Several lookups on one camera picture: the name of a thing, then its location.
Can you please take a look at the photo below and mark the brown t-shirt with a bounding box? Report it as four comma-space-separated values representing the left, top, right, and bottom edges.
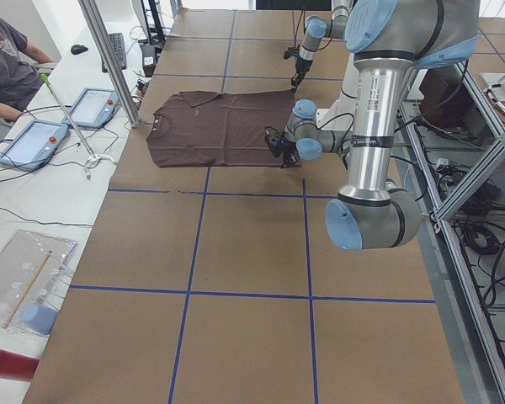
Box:
146, 90, 295, 167

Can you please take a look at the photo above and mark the black box white label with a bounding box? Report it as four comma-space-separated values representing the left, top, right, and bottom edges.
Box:
141, 44, 157, 77

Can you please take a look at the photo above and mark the black keyboard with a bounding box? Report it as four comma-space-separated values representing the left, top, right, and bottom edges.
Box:
108, 33, 127, 70

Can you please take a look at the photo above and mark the far blue teach pendant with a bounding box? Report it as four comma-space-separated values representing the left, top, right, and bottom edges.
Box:
69, 88, 120, 129

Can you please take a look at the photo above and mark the blue teach pendant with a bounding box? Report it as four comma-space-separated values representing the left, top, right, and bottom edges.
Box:
0, 120, 68, 172
69, 88, 120, 129

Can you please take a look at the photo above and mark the black computer mouse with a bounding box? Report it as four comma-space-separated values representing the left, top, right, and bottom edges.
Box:
70, 44, 88, 56

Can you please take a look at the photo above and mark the silver rod green tip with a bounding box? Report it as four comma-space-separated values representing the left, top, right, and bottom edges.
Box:
40, 73, 117, 180

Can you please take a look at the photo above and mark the near blue teach pendant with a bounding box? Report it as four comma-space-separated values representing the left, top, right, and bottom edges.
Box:
0, 120, 68, 172

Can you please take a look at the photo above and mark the person in grey shirt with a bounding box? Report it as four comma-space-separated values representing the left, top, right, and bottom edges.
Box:
0, 18, 52, 121

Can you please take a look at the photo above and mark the light blue cup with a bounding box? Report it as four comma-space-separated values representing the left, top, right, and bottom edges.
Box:
21, 303, 58, 335

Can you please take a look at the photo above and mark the clear plastic bag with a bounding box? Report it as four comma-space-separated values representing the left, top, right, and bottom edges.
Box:
0, 231, 77, 329

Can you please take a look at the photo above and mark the wooden stick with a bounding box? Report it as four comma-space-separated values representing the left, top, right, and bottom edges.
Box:
2, 250, 52, 329

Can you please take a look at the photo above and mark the red cylinder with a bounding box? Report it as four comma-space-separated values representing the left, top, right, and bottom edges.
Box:
0, 349, 39, 382

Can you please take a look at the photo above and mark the white camera pedestal column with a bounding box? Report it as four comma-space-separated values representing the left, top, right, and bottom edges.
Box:
316, 54, 359, 131

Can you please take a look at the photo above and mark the aluminium frame post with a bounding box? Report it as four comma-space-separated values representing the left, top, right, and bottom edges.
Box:
78, 0, 141, 128

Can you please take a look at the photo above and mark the aluminium side frame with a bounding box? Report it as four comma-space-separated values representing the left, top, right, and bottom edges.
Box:
397, 54, 505, 403

